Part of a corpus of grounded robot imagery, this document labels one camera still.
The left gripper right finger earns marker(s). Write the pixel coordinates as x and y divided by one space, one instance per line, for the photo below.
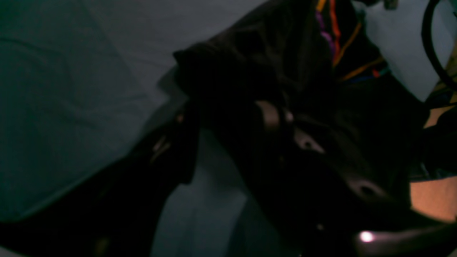
318 201

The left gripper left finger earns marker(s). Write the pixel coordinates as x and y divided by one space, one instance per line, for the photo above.
115 212

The black T-shirt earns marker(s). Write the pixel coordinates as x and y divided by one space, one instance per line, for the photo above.
312 57

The teal table cloth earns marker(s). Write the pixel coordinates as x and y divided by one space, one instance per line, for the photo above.
84 81

